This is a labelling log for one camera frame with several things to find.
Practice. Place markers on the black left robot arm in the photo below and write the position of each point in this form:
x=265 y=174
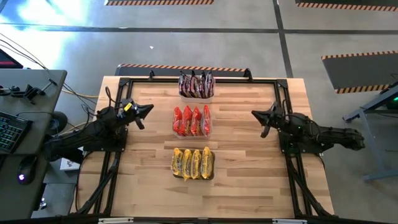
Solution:
x=90 y=133

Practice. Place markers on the black round stool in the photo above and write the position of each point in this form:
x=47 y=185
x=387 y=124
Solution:
x=59 y=123

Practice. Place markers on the dark grey desk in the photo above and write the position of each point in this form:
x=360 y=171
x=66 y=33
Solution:
x=31 y=199

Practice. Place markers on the white plastic bin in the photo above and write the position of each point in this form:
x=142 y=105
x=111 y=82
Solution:
x=196 y=100

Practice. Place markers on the black device green light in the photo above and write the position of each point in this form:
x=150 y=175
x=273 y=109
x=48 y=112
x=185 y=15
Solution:
x=394 y=101

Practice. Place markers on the blue grey desk frame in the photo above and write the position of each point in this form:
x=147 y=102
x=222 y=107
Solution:
x=373 y=161

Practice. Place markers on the clear plastic bin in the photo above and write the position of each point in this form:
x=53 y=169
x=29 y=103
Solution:
x=186 y=137

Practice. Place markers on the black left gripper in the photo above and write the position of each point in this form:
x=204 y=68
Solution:
x=127 y=112

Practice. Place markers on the black monitor red glow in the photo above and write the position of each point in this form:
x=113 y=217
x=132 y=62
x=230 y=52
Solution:
x=7 y=62

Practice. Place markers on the black backlit keyboard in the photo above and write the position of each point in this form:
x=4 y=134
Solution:
x=12 y=133

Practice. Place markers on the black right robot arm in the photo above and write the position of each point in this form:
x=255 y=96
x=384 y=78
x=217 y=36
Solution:
x=326 y=135

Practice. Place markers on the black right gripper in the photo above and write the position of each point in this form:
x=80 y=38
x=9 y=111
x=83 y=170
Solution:
x=280 y=118

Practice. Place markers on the black metal table frame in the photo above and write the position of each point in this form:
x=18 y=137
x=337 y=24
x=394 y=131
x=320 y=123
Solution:
x=280 y=90

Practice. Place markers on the black table clamp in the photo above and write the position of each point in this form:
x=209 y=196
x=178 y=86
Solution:
x=247 y=73
x=151 y=74

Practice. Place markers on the black computer mouse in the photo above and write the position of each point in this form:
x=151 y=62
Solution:
x=27 y=169

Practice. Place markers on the black clamp device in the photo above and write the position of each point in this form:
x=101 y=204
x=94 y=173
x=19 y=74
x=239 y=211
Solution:
x=29 y=92

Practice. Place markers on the hazard striped black floor mat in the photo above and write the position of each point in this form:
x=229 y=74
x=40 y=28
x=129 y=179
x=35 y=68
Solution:
x=357 y=71
x=155 y=2
x=140 y=70
x=342 y=6

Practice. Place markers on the white box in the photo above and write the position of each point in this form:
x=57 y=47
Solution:
x=70 y=165

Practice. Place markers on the pale grey plastic bin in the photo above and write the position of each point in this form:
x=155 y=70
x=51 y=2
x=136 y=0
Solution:
x=174 y=178

